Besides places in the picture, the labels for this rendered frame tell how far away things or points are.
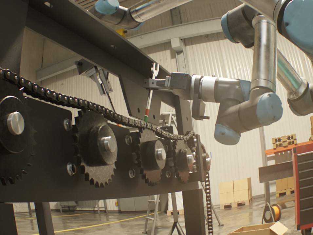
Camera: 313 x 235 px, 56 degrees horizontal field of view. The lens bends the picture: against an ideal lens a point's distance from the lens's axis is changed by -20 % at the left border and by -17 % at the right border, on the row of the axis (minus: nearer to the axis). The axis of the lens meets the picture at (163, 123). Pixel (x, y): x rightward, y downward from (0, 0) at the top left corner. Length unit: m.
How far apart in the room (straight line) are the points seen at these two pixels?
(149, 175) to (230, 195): 8.02
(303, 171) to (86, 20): 2.42
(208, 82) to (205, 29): 10.60
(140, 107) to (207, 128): 10.19
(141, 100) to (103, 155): 0.50
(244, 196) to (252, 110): 8.08
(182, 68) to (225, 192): 4.78
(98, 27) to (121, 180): 0.40
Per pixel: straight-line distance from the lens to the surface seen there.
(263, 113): 0.82
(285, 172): 5.92
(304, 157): 2.93
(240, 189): 8.90
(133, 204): 11.48
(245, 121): 0.86
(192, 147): 1.41
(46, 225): 1.99
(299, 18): 0.64
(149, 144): 0.95
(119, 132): 0.93
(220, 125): 0.91
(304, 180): 2.93
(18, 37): 0.63
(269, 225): 3.29
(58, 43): 0.79
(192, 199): 1.53
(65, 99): 0.63
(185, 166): 1.22
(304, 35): 0.62
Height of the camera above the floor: 0.76
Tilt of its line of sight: 11 degrees up
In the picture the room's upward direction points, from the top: 6 degrees counter-clockwise
